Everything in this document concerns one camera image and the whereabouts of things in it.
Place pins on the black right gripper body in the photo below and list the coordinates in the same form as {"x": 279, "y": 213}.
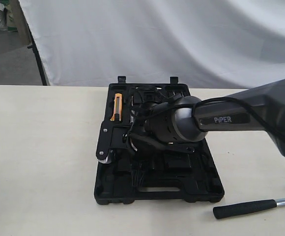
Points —
{"x": 145, "y": 145}

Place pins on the black plastic tool case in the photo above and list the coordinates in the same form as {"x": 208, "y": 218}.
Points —
{"x": 161, "y": 176}

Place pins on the claw hammer black grip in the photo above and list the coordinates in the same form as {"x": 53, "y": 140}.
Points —
{"x": 221, "y": 212}

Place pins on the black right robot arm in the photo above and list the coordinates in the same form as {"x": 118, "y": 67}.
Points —
{"x": 187, "y": 119}

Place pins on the clear voltage tester screwdriver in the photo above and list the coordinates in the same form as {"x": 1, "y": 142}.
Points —
{"x": 132, "y": 112}

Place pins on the orange utility knife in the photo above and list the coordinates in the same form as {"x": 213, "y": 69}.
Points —
{"x": 117, "y": 111}

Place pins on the white backdrop cloth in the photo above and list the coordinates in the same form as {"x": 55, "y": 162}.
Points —
{"x": 205, "y": 43}

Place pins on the black backdrop stand pole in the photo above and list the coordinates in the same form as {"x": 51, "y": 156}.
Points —
{"x": 35, "y": 51}

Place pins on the wooden partition panel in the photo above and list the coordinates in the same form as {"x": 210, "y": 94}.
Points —
{"x": 20, "y": 22}

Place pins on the green and tan bag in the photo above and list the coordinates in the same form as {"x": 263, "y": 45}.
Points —
{"x": 11, "y": 26}

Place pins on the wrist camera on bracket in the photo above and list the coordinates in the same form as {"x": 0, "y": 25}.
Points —
{"x": 113, "y": 136}

